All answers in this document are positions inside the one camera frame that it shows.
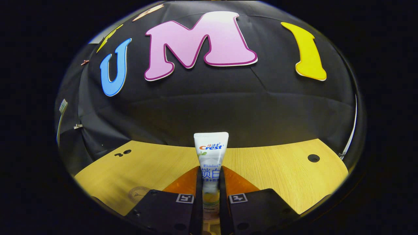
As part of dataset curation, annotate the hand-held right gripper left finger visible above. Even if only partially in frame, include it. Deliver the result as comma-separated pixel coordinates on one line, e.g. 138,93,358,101
126,166,203,235

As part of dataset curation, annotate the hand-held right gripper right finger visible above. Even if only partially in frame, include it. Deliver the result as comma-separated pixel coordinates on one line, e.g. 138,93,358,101
219,166,301,235

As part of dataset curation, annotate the white toothpaste tube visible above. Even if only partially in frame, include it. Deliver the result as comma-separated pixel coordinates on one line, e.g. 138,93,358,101
194,132,229,226

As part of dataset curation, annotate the pale green toothbrush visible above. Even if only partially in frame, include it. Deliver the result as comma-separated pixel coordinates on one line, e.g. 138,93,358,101
56,99,69,146

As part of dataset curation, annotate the wooden desktop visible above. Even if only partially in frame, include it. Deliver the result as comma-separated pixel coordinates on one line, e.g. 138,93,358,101
74,138,349,216

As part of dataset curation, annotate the black backdrop cloth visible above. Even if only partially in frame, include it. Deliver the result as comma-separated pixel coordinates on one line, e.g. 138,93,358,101
54,0,364,177

